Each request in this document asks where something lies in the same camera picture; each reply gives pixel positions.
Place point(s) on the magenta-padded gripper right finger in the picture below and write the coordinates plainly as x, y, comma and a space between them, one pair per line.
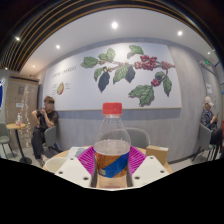
148, 169

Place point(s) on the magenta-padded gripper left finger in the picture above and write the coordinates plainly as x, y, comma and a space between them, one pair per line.
75, 170

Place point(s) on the clear red-capped drink bottle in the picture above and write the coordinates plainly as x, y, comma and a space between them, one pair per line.
112, 146

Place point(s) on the small brown cardboard box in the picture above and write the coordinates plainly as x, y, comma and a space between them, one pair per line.
157, 154

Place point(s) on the white printed paper sheet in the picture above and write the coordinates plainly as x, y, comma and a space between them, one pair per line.
74, 151

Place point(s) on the person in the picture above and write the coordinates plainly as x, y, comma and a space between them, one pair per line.
45, 120
208, 118

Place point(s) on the small round wooden table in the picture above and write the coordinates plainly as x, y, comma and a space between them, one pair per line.
15, 126

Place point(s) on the small clear bottle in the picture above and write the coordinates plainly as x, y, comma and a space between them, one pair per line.
19, 120

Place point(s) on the light wooden door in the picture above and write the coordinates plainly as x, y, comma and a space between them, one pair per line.
13, 96

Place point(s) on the green exit sign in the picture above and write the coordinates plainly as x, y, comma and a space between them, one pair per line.
207, 62

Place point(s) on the recessed ceiling lights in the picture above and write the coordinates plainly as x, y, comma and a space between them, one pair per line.
114, 25

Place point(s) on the white wall notice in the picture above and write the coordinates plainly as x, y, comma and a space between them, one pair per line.
209, 88

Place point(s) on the blue wall logo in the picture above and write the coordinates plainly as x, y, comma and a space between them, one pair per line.
1, 95

